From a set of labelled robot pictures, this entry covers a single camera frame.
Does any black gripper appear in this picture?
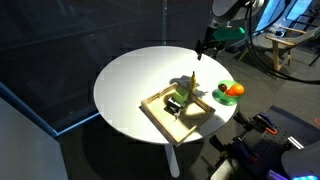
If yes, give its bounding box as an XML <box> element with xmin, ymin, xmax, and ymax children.
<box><xmin>194</xmin><ymin>24</ymin><xmax>224</xmax><ymax>62</ymax></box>

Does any yellow toy banana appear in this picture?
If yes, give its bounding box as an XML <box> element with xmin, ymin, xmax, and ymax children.
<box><xmin>188</xmin><ymin>70</ymin><xmax>197</xmax><ymax>94</ymax></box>

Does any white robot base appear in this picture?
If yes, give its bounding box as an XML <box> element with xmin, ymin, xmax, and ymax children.
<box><xmin>280</xmin><ymin>139</ymin><xmax>320</xmax><ymax>180</ymax></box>

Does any toy orange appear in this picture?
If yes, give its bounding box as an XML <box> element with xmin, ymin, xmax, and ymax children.
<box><xmin>225</xmin><ymin>83</ymin><xmax>246</xmax><ymax>97</ymax></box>

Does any green plastic bowl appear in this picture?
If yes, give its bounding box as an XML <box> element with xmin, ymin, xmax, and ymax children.
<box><xmin>212</xmin><ymin>79</ymin><xmax>245</xmax><ymax>107</ymax></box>

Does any light green cube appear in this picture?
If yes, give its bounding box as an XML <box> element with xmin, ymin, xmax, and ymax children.
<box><xmin>172</xmin><ymin>87</ymin><xmax>190</xmax><ymax>104</ymax></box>

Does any wooden tray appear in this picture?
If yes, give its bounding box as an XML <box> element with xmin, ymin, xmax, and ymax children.
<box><xmin>140</xmin><ymin>81</ymin><xmax>216</xmax><ymax>147</ymax></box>

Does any black white checkered cube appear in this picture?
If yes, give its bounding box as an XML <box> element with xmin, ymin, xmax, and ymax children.
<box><xmin>163</xmin><ymin>96</ymin><xmax>188</xmax><ymax>118</ymax></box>

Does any wooden armchair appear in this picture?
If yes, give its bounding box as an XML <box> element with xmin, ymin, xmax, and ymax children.
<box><xmin>238</xmin><ymin>25</ymin><xmax>320</xmax><ymax>81</ymax></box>

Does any purple orange bar clamp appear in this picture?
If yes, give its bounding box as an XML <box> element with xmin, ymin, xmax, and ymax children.
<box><xmin>209</xmin><ymin>134</ymin><xmax>260</xmax><ymax>168</ymax></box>
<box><xmin>233</xmin><ymin>111</ymin><xmax>278</xmax><ymax>136</ymax></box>

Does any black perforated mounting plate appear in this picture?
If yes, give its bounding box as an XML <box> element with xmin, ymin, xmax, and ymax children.
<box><xmin>239</xmin><ymin>105</ymin><xmax>320</xmax><ymax>180</ymax></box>

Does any aluminium extrusion bar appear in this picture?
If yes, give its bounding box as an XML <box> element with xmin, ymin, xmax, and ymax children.
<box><xmin>287</xmin><ymin>135</ymin><xmax>305</xmax><ymax>150</ymax></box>
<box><xmin>266</xmin><ymin>168</ymin><xmax>289</xmax><ymax>180</ymax></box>

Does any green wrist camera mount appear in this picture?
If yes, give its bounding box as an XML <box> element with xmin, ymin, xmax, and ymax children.
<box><xmin>213</xmin><ymin>26</ymin><xmax>247</xmax><ymax>42</ymax></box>

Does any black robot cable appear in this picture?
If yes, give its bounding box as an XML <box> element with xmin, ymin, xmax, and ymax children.
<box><xmin>246</xmin><ymin>0</ymin><xmax>320</xmax><ymax>85</ymax></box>

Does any white table pedestal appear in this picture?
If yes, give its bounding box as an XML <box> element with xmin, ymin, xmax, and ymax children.
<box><xmin>164</xmin><ymin>142</ymin><xmax>181</xmax><ymax>179</ymax></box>

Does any blue floor rail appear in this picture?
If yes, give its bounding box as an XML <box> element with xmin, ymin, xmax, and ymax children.
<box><xmin>0</xmin><ymin>81</ymin><xmax>101</xmax><ymax>138</ymax></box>

